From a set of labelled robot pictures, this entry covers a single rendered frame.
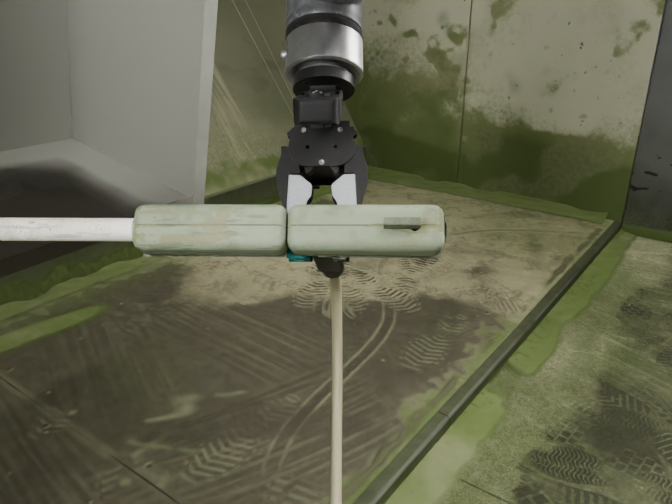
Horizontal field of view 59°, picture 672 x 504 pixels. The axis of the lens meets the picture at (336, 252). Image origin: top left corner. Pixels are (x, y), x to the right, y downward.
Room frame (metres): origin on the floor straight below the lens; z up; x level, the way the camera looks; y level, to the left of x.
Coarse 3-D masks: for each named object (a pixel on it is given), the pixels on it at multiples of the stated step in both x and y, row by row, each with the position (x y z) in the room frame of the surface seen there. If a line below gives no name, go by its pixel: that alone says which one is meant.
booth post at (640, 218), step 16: (656, 64) 2.00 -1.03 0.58; (656, 80) 2.00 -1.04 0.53; (656, 96) 1.99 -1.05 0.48; (656, 112) 1.99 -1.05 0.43; (656, 128) 1.98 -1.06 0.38; (640, 144) 2.00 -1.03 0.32; (656, 144) 1.98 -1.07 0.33; (640, 160) 2.00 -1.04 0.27; (656, 160) 1.97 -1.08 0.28; (640, 176) 1.99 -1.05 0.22; (656, 176) 1.96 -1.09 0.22; (640, 192) 1.99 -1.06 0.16; (656, 192) 1.96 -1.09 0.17; (640, 208) 1.98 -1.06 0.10; (656, 208) 1.95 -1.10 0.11; (624, 224) 2.00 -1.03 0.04; (640, 224) 1.97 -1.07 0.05; (656, 224) 1.94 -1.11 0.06
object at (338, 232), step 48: (0, 240) 0.57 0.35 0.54; (48, 240) 0.57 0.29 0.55; (96, 240) 0.56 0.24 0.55; (144, 240) 0.55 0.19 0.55; (192, 240) 0.54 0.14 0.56; (240, 240) 0.54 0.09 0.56; (288, 240) 0.54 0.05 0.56; (336, 240) 0.54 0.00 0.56; (384, 240) 0.53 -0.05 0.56; (432, 240) 0.53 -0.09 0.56
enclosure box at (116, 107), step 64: (0, 0) 1.01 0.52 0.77; (64, 0) 1.10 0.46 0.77; (128, 0) 1.02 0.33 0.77; (192, 0) 0.93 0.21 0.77; (0, 64) 1.02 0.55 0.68; (64, 64) 1.11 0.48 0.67; (128, 64) 1.03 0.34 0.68; (192, 64) 0.94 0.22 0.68; (0, 128) 1.02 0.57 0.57; (64, 128) 1.12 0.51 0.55; (128, 128) 1.04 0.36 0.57; (192, 128) 0.95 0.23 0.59; (0, 192) 0.87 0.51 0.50; (64, 192) 0.91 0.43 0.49; (128, 192) 0.94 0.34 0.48; (192, 192) 0.96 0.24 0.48; (0, 256) 0.71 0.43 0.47
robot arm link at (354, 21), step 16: (288, 0) 0.74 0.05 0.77; (304, 0) 0.72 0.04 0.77; (320, 0) 0.71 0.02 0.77; (336, 0) 0.71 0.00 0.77; (352, 0) 0.72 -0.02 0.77; (288, 16) 0.73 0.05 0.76; (304, 16) 0.71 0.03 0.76; (320, 16) 0.70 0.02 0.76; (336, 16) 0.71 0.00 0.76; (352, 16) 0.72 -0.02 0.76; (288, 32) 0.72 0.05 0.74
